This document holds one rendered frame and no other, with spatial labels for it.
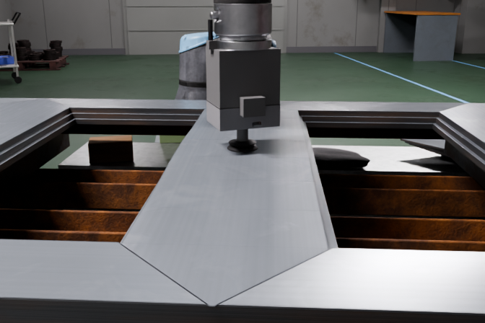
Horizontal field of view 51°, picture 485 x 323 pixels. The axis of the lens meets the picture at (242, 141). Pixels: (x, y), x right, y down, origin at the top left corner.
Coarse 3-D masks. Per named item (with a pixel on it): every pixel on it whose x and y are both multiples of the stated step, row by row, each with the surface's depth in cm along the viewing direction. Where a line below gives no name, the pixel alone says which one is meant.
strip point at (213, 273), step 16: (144, 256) 42; (160, 256) 42; (176, 256) 42; (192, 256) 42; (208, 256) 42; (224, 256) 42; (240, 256) 42; (256, 256) 42; (272, 256) 42; (288, 256) 42; (304, 256) 42; (160, 272) 40; (176, 272) 40; (192, 272) 40; (208, 272) 40; (224, 272) 40; (240, 272) 40; (256, 272) 40; (272, 272) 40; (192, 288) 38; (208, 288) 38; (224, 288) 38; (240, 288) 38; (208, 304) 36
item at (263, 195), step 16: (160, 192) 56; (176, 192) 56; (192, 192) 56; (208, 192) 56; (224, 192) 56; (240, 192) 56; (256, 192) 56; (272, 192) 56; (288, 192) 56; (304, 192) 56; (240, 208) 52; (256, 208) 52; (272, 208) 52; (288, 208) 52; (304, 208) 52
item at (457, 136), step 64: (64, 128) 94; (448, 128) 89; (320, 192) 62; (0, 320) 37; (64, 320) 37; (128, 320) 36; (192, 320) 36; (256, 320) 36; (320, 320) 36; (384, 320) 35; (448, 320) 35
